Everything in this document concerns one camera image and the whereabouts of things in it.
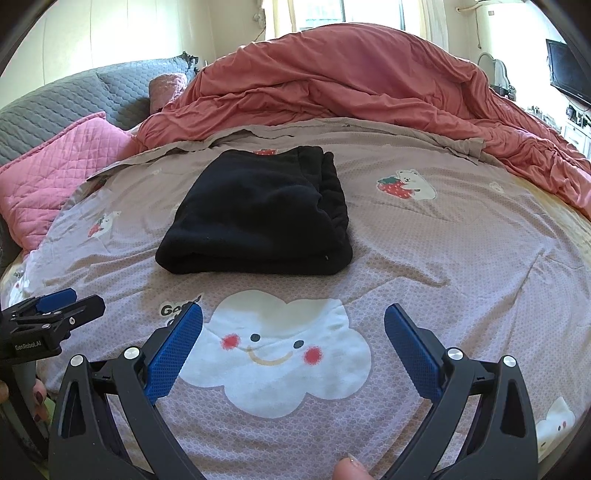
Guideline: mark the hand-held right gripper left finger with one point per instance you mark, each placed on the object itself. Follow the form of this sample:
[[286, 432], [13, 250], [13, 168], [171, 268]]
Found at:
[[175, 350]]

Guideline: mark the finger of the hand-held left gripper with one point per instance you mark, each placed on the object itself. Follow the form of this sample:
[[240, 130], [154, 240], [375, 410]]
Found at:
[[78, 311], [55, 297]]

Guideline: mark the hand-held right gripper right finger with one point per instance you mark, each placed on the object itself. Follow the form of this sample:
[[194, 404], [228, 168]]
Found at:
[[411, 355]]

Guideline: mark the black shirt with orange cuffs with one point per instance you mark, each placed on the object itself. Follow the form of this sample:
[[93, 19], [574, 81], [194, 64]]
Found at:
[[258, 217]]

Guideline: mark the person's left hand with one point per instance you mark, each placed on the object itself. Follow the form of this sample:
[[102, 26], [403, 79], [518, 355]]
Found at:
[[40, 401]]

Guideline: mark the person's right hand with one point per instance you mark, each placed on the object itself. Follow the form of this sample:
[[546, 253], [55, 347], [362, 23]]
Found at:
[[348, 468]]

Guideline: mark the lilac printed bed sheet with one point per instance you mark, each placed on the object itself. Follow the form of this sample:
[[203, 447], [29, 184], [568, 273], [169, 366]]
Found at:
[[415, 258]]

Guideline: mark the pink quilted pillow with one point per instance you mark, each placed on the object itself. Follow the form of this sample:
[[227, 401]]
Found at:
[[60, 161]]

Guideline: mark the grey quilted pillow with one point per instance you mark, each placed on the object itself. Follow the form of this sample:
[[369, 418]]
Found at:
[[60, 101]]

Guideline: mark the small dusty pink pillow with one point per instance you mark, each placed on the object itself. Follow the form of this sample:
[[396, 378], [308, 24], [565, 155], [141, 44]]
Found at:
[[166, 87]]

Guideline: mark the white cabinet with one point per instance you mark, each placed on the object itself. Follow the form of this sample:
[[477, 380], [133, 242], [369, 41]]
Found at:
[[577, 134]]

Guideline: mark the salmon pink duvet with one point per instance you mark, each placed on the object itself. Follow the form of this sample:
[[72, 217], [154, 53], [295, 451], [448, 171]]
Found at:
[[351, 74]]

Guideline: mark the black television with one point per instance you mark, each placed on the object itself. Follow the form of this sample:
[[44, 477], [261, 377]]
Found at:
[[570, 69]]

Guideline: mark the window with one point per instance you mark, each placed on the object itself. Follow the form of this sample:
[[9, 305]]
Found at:
[[369, 11]]

